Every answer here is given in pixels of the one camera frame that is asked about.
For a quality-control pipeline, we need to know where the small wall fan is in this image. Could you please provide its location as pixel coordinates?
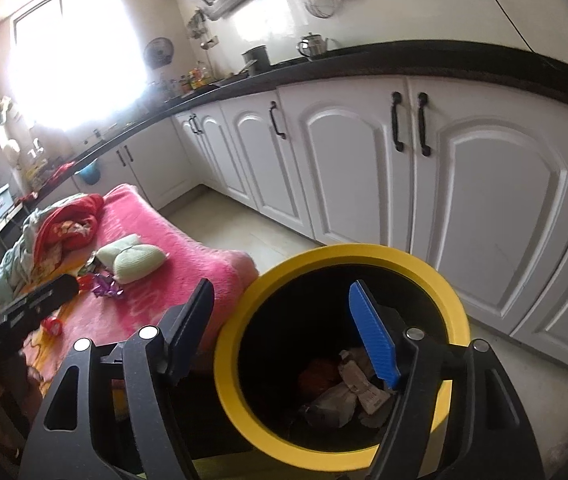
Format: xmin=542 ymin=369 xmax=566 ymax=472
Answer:
xmin=143 ymin=37 xmax=173 ymax=69

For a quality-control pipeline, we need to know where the row of condiment bottles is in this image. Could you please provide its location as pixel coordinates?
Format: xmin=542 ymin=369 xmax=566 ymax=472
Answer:
xmin=170 ymin=62 xmax=213 ymax=94

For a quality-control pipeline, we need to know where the small hanging utensil rack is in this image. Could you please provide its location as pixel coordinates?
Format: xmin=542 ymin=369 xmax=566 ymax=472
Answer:
xmin=186 ymin=7 xmax=215 ymax=52

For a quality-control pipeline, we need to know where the white printed plastic bag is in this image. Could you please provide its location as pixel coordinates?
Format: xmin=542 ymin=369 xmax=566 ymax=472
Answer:
xmin=336 ymin=349 xmax=395 ymax=417

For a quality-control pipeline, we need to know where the red plastic bag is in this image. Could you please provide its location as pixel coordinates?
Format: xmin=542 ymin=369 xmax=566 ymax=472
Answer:
xmin=298 ymin=357 xmax=341 ymax=397

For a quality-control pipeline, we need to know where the black power cable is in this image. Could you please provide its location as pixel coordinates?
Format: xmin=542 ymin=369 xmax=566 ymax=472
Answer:
xmin=463 ymin=0 xmax=536 ymax=54

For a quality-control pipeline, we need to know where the window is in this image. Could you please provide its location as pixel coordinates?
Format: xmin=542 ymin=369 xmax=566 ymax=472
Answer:
xmin=10 ymin=0 xmax=145 ymax=127

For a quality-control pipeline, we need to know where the black kitchen countertop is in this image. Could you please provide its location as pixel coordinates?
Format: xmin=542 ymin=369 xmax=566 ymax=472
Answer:
xmin=0 ymin=39 xmax=568 ymax=242

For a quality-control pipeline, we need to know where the blue plastic basin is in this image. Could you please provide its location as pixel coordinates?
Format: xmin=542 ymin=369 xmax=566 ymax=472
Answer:
xmin=74 ymin=159 xmax=103 ymax=185

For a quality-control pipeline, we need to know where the purple foil wrapper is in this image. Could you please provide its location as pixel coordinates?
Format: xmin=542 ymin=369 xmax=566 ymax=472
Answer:
xmin=90 ymin=272 xmax=125 ymax=299

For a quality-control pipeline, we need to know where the clear white plastic bag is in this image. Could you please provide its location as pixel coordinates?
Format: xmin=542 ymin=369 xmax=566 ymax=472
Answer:
xmin=298 ymin=380 xmax=365 ymax=429

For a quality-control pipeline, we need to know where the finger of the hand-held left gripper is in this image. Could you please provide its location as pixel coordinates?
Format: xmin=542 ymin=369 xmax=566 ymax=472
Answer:
xmin=0 ymin=274 xmax=80 ymax=331

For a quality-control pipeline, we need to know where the black cooking pot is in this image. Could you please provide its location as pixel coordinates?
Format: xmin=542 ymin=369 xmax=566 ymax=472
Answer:
xmin=241 ymin=45 xmax=271 ymax=75

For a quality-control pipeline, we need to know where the steel teapot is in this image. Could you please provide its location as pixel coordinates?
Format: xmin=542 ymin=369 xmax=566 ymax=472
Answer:
xmin=297 ymin=32 xmax=331 ymax=62

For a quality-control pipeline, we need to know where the red cartoon print cloth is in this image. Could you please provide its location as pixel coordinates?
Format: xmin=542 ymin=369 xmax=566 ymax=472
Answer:
xmin=32 ymin=193 xmax=106 ymax=262

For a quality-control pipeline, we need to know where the pale green cloth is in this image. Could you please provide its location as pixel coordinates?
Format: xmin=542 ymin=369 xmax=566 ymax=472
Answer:
xmin=0 ymin=207 xmax=40 ymax=307

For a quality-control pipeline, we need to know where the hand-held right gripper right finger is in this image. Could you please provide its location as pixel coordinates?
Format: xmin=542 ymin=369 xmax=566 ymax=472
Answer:
xmin=349 ymin=281 xmax=547 ymax=480

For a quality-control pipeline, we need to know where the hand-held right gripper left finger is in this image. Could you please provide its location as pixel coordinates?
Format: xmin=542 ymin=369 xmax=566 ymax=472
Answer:
xmin=18 ymin=278 xmax=215 ymax=480

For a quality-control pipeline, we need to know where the yellow rimmed bin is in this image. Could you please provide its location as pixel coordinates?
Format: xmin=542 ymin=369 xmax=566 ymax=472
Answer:
xmin=214 ymin=243 xmax=471 ymax=467

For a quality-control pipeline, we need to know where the cartoon printed blanket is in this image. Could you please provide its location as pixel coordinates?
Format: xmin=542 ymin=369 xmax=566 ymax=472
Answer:
xmin=0 ymin=183 xmax=261 ymax=413

